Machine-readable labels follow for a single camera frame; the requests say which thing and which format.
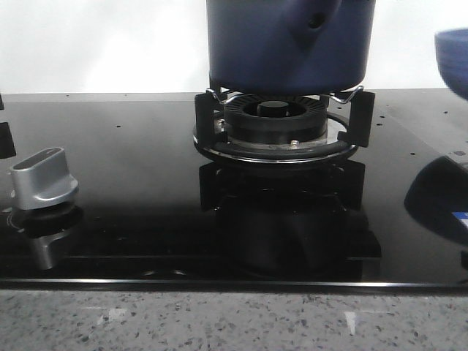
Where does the light blue plastic bowl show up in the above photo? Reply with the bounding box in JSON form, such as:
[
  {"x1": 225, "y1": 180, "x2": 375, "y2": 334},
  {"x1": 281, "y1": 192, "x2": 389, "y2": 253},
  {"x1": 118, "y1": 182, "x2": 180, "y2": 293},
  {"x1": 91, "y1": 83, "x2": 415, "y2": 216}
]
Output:
[{"x1": 434, "y1": 28, "x2": 467, "y2": 100}]

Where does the blue cooking pot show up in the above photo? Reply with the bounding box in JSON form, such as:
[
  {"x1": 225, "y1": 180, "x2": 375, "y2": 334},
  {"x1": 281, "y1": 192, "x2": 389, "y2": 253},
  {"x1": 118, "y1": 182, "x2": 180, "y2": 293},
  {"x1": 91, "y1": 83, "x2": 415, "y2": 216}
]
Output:
[{"x1": 206, "y1": 0, "x2": 376, "y2": 96}]

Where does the black glass gas stove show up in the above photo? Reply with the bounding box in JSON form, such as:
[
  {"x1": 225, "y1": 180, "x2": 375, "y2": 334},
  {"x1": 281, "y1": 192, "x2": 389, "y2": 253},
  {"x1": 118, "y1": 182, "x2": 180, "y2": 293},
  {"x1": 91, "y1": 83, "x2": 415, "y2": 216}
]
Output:
[{"x1": 1, "y1": 90, "x2": 467, "y2": 295}]

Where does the silver stove knob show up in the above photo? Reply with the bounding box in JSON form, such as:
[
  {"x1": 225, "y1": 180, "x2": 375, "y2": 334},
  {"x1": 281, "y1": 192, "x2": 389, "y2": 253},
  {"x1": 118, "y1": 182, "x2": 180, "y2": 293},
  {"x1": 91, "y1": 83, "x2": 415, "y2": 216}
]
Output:
[{"x1": 10, "y1": 147, "x2": 78, "y2": 211}]

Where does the right black pan support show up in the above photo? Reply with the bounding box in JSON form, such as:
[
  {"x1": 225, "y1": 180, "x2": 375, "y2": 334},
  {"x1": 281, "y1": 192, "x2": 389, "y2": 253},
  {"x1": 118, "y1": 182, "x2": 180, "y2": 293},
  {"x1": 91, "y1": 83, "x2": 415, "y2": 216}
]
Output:
[{"x1": 193, "y1": 86, "x2": 375, "y2": 166}]

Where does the right black gas burner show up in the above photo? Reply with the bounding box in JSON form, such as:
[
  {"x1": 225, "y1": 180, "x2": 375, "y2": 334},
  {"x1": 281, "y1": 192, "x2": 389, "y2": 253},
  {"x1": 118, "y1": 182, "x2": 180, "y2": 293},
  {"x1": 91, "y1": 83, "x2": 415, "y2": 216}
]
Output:
[{"x1": 224, "y1": 94, "x2": 327, "y2": 145}]

